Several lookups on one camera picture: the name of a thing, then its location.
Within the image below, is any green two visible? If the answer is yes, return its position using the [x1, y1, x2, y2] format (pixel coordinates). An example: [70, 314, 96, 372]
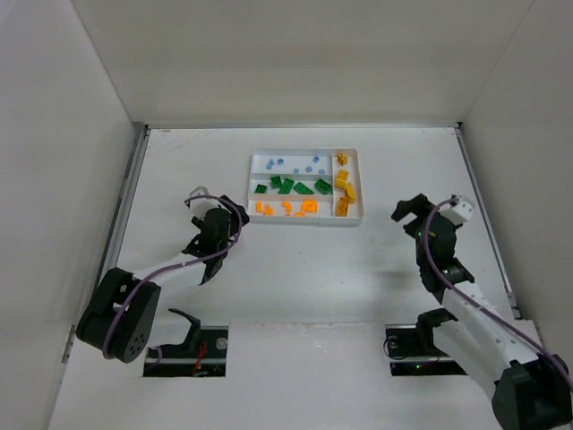
[278, 178, 295, 195]

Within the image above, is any white divided sorting tray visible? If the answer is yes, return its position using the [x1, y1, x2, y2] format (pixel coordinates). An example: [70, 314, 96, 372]
[247, 149, 364, 227]

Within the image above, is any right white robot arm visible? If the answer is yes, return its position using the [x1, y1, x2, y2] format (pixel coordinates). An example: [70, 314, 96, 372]
[383, 194, 572, 429]

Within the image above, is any green plate brick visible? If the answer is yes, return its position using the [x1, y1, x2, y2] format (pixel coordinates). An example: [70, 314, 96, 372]
[293, 182, 314, 195]

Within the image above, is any green square brick hollow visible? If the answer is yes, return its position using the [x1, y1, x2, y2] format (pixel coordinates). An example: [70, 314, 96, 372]
[255, 184, 268, 194]

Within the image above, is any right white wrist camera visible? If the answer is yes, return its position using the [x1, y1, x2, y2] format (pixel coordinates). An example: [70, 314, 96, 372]
[440, 195, 475, 226]

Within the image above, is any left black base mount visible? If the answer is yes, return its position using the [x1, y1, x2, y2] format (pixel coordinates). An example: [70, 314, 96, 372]
[142, 308, 229, 378]

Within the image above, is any orange curved piece lone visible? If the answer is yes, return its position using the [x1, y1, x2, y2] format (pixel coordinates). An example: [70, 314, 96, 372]
[281, 201, 292, 213]

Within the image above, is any green small square brick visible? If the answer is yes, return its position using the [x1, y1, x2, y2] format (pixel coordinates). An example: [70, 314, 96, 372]
[270, 176, 282, 189]

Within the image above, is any long yellow brick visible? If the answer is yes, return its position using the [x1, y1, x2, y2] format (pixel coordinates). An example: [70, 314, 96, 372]
[335, 197, 351, 218]

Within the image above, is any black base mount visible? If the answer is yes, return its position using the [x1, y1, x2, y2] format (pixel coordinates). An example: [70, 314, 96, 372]
[383, 308, 466, 377]
[142, 308, 229, 378]

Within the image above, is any orange ring lego piece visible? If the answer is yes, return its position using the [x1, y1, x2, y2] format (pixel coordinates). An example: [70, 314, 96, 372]
[301, 200, 318, 213]

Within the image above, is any small yellow square brick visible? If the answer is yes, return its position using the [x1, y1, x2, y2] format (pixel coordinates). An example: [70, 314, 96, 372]
[337, 152, 349, 166]

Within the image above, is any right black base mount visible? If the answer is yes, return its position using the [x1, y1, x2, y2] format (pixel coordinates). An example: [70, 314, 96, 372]
[383, 308, 466, 377]

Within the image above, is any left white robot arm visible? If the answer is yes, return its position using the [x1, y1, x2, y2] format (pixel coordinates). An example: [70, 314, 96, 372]
[76, 193, 250, 364]

